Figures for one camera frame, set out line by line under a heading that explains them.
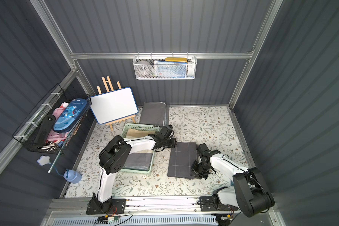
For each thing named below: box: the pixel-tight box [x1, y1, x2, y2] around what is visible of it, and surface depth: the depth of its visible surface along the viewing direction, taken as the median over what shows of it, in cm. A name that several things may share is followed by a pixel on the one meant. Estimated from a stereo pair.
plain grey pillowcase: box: [139, 101, 170, 127], surface depth 118 cm
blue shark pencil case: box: [52, 97, 90, 134], surface depth 69 cm
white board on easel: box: [89, 86, 139, 125], surface depth 101 cm
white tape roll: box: [135, 60, 152, 79], surface depth 89 cm
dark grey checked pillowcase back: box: [167, 141, 199, 180], surface depth 90 cm
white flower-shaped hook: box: [36, 155, 52, 166], surface depth 67 cm
